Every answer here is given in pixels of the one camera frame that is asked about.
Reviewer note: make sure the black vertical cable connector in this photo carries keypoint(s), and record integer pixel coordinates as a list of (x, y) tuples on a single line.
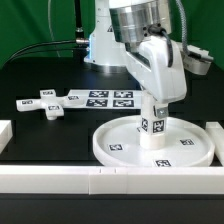
[(78, 20)]

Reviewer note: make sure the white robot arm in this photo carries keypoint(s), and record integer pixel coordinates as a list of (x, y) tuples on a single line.
[(133, 35)]

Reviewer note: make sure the white marker sheet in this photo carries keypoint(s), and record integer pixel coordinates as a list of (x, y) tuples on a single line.
[(105, 99)]

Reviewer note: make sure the white cross-shaped table base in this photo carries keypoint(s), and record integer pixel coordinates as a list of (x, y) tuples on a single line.
[(52, 104)]

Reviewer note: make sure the white left fence block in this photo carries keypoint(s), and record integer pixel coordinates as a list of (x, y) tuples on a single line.
[(5, 133)]

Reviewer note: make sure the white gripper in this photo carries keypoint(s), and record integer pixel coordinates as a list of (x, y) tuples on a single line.
[(166, 84)]

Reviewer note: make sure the white front fence bar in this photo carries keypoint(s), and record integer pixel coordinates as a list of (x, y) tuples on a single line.
[(106, 180)]

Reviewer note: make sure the white right fence block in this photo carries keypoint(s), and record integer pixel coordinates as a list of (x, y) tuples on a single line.
[(216, 133)]

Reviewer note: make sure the white round table top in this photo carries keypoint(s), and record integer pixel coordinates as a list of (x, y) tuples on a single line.
[(117, 143)]

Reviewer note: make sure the white fence block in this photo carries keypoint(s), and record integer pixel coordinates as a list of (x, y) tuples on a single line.
[(216, 133), (5, 133)]

